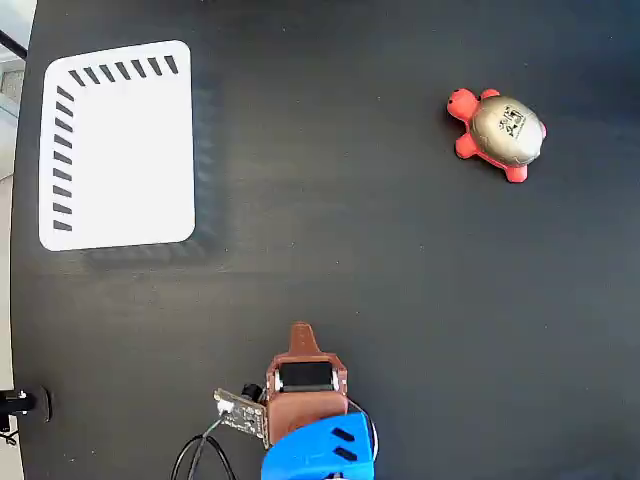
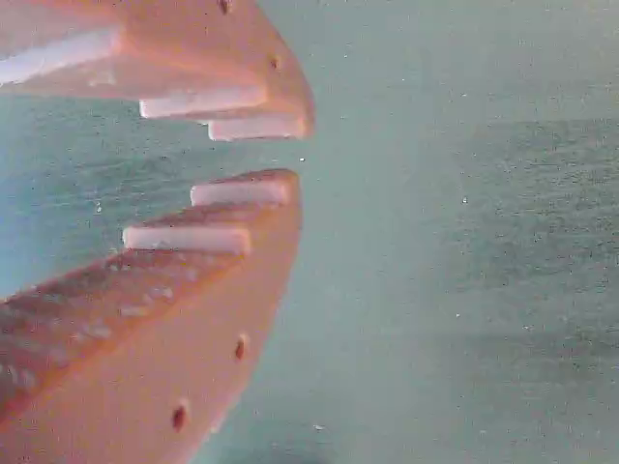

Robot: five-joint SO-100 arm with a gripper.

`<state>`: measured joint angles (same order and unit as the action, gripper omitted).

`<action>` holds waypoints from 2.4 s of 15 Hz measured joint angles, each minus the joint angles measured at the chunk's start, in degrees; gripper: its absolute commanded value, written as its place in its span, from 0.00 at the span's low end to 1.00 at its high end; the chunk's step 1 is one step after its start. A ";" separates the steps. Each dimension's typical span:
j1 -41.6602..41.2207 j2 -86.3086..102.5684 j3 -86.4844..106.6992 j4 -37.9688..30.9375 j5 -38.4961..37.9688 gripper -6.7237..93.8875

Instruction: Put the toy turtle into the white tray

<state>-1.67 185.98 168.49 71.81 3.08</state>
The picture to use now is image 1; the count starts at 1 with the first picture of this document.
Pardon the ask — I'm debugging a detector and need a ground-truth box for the bare camera circuit board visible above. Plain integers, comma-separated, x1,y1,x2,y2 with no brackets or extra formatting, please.
213,383,269,441

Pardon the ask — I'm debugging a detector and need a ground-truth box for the black table clamp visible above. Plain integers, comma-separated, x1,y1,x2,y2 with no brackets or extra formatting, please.
0,385,54,446

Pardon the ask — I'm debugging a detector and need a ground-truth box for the red turtle toy silver shell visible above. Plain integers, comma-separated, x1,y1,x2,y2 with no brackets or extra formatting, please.
446,87,548,184

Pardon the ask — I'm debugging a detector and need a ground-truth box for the white slotted tray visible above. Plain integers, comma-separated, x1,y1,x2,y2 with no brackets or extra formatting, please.
38,39,196,252

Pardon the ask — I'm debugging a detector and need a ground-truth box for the black diagonal rod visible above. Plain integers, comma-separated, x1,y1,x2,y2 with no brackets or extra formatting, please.
0,28,29,60

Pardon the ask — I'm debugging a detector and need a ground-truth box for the black camera cable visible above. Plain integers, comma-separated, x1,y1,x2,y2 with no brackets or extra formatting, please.
170,418,237,480

